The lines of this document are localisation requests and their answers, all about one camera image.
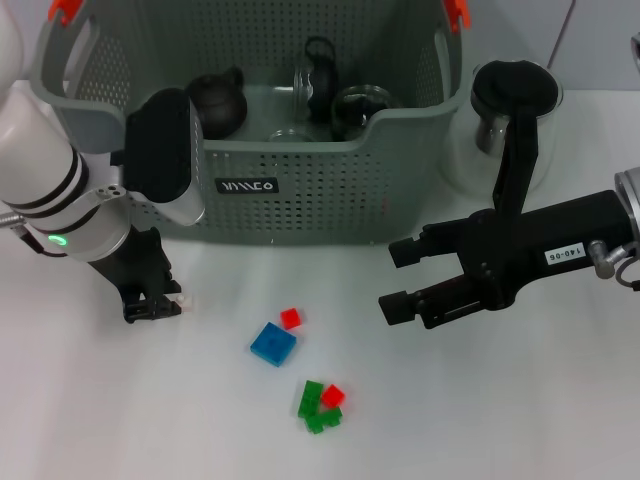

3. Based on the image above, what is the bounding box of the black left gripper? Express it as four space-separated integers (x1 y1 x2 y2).
88 226 185 325

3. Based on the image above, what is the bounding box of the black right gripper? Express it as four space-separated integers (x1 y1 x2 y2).
378 189 635 331

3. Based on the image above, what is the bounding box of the glass teacup black base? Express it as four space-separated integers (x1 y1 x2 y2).
330 84 391 143
267 127 316 144
293 37 340 124

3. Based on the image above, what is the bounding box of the grey perforated storage bin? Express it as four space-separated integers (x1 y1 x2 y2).
27 0 474 249

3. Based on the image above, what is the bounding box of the blue square toy brick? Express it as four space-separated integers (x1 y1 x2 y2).
249 322 299 370

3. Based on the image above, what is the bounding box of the green long toy brick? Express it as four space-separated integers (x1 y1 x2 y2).
297 379 324 420

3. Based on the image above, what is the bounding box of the green stepped toy brick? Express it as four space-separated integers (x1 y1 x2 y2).
304 407 345 435

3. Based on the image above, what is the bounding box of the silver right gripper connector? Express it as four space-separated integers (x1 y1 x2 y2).
588 239 622 279

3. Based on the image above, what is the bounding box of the dark clay teapot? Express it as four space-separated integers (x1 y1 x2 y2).
186 65 250 141

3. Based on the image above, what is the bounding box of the grey left gripper cable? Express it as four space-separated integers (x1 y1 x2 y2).
0 209 70 260

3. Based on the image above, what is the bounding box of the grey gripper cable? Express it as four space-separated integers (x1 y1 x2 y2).
0 209 70 260
612 242 640 292

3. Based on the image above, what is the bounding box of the glass pitcher black handle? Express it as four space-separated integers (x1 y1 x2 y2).
440 58 565 217

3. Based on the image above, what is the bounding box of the grey right gripper cable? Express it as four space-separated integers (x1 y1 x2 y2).
612 242 640 292

